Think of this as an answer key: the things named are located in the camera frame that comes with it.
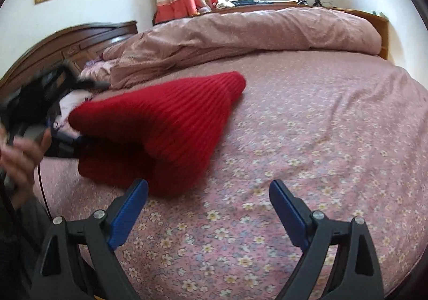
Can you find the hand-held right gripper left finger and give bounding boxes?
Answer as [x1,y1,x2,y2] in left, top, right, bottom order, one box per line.
[30,179,149,300]

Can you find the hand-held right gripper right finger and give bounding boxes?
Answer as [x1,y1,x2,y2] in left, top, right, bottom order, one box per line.
[269,180,385,300]

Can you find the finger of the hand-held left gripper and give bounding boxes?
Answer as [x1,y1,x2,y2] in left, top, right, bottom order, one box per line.
[47,133,84,157]
[75,78,111,90]

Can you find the red knit cardigan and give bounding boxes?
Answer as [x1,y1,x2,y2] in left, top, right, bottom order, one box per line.
[68,71,247,198]

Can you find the person's left forearm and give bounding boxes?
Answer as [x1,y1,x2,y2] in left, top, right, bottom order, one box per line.
[0,195,54,300]

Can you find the person's left hand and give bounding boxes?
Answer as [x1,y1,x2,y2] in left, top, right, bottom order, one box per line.
[0,129,52,200]

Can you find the white lilac pillow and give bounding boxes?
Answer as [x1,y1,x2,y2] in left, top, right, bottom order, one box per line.
[58,89,94,133]

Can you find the dark wooden headboard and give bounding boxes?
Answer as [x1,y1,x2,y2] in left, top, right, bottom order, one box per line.
[0,21,138,100]

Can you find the pink floral bed sheet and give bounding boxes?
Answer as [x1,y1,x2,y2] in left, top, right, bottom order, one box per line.
[37,49,428,300]

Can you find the pink floral quilt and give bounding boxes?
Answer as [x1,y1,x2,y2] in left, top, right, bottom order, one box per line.
[82,7,382,90]

